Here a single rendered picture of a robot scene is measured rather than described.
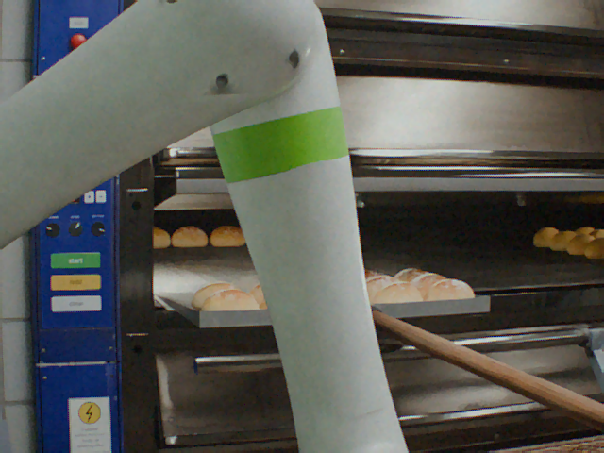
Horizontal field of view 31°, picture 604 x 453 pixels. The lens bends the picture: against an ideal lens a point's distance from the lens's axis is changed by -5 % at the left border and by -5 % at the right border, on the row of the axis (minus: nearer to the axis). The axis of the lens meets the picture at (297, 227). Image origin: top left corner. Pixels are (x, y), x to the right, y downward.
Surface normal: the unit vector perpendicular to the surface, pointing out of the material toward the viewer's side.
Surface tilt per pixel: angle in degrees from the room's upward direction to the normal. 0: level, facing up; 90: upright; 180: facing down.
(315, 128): 85
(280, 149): 94
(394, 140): 70
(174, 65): 101
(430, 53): 90
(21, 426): 90
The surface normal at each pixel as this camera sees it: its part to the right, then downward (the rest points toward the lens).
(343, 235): 0.67, 0.00
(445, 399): 0.33, -0.25
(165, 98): 0.11, 0.54
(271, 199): -0.31, 0.25
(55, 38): 0.34, 0.10
